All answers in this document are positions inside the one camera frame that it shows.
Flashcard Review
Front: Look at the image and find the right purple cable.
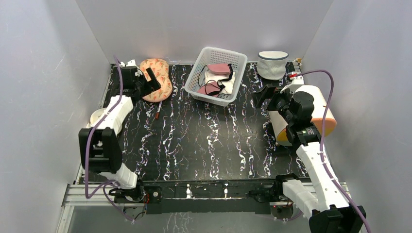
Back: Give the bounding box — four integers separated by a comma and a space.
292, 69, 372, 233

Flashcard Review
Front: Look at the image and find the red and white pen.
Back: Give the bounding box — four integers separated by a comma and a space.
155, 101, 162, 119

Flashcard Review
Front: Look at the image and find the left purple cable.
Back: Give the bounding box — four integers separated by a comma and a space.
84, 55, 136, 223

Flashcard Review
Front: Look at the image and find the white mesh laundry bag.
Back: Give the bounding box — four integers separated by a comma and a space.
257, 51, 289, 81

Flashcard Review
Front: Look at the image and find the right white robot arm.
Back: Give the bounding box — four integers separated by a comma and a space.
252, 85, 366, 233

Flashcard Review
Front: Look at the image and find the white plastic basket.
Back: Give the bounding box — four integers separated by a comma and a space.
185, 47, 247, 107

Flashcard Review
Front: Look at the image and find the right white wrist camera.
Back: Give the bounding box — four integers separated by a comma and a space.
280, 72, 305, 94

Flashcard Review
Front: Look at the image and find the white and orange drum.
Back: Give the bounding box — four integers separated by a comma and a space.
269, 85, 337, 147

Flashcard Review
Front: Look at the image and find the aluminium frame rail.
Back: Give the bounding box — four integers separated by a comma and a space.
57, 182, 351, 233

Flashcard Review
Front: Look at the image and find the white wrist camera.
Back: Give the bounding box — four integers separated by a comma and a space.
125, 59, 143, 77
280, 72, 305, 94

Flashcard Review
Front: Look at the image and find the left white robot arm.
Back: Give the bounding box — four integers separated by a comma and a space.
78, 66, 161, 202

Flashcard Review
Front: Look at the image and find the pink patterned mesh laundry bag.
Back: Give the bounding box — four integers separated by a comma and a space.
139, 58, 173, 103

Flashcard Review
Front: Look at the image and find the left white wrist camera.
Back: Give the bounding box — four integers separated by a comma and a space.
125, 59, 143, 77

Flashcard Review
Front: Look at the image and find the purple cable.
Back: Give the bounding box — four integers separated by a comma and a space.
84, 55, 136, 223
292, 69, 372, 233

